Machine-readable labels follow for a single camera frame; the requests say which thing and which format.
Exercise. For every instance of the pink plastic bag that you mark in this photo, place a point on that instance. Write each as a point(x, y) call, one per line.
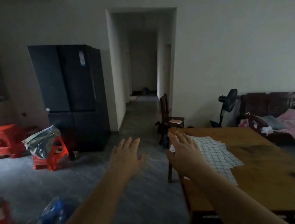
point(243, 123)

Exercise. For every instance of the white crumpled paper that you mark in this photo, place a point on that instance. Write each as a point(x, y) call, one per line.
point(266, 130)

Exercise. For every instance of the black standing fan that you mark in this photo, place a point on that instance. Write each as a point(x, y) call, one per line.
point(229, 101)

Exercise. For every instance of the black refrigerator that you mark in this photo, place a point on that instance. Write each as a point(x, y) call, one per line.
point(67, 84)

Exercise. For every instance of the person's left forearm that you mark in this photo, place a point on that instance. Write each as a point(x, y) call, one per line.
point(94, 213)

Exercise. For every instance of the white blue label sticker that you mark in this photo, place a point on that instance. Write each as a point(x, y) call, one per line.
point(81, 58)

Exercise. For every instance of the person's right hand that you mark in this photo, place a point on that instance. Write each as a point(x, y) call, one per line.
point(186, 156)

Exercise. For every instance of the dark wooden sofa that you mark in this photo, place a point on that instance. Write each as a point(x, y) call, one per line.
point(278, 101)

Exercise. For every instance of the white orange paper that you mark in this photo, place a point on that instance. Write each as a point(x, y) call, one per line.
point(176, 121)

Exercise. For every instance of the grey fabric bundle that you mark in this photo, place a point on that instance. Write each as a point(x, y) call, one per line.
point(41, 144)

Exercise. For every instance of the black blue bag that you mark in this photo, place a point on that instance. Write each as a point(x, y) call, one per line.
point(164, 137)

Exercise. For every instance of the grey folded garment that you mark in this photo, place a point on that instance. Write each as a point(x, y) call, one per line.
point(273, 121)

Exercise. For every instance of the person's right forearm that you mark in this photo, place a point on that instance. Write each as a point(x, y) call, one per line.
point(235, 206)

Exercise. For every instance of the blue plastic bag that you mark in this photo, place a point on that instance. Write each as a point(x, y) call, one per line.
point(52, 214)

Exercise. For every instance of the person's left hand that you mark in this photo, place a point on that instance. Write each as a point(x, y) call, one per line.
point(125, 159)

